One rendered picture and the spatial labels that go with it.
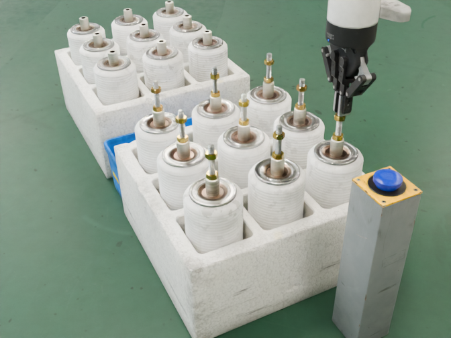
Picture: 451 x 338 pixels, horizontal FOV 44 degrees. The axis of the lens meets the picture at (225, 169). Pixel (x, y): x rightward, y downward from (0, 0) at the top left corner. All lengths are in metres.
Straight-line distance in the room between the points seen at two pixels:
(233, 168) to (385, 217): 0.32
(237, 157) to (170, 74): 0.40
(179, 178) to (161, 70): 0.43
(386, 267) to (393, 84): 0.99
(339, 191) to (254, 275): 0.21
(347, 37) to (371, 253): 0.31
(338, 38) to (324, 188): 0.27
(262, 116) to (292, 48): 0.88
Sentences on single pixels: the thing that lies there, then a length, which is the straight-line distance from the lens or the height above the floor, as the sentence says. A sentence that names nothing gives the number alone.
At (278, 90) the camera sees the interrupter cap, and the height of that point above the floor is 0.25.
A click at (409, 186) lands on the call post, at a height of 0.31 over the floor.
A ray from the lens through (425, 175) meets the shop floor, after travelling 1.42.
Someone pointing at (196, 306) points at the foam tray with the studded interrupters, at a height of 0.10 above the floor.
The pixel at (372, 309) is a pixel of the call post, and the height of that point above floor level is 0.09.
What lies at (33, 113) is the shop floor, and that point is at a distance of 1.70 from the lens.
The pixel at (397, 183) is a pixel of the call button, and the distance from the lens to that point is 0.81.
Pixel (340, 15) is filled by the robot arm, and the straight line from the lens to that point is 0.85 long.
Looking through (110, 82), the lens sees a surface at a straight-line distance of 1.29.
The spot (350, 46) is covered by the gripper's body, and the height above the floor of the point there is 0.46.
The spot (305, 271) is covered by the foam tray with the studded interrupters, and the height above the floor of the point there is 0.08.
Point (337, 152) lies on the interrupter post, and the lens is 0.98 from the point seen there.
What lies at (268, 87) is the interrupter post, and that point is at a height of 0.27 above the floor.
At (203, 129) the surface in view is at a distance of 1.09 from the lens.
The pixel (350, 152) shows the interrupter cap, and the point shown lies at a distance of 0.99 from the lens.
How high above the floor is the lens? 0.80
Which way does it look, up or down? 36 degrees down
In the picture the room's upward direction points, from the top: 1 degrees counter-clockwise
